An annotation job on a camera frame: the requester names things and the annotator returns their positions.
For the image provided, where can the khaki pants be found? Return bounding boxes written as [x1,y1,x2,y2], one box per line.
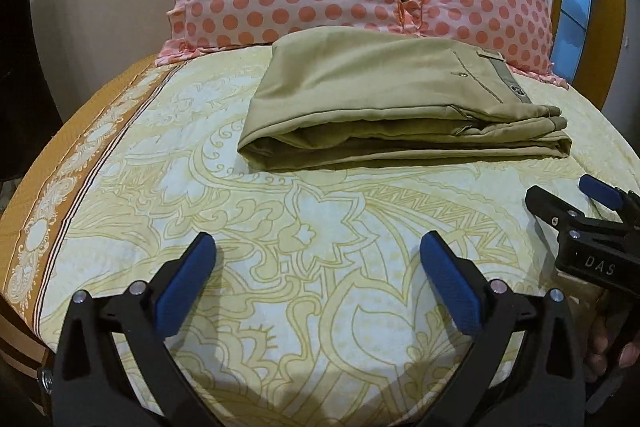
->
[237,27,574,172]

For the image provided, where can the yellow patterned bedsheet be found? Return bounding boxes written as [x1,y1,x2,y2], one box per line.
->
[0,43,640,427]

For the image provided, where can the wooden window frame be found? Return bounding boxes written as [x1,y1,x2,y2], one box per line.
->
[487,0,632,108]

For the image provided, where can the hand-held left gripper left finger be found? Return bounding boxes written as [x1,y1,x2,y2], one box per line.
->
[52,232,218,427]

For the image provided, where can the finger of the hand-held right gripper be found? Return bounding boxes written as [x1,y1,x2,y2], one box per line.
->
[525,186,632,242]
[578,174,640,224]

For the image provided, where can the person's right hand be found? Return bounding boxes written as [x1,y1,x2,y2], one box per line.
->
[586,307,640,383]

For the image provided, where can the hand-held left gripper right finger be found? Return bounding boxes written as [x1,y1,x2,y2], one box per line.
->
[419,231,597,427]

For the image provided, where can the black furniture panel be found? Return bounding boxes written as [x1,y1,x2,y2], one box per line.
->
[0,0,67,184]

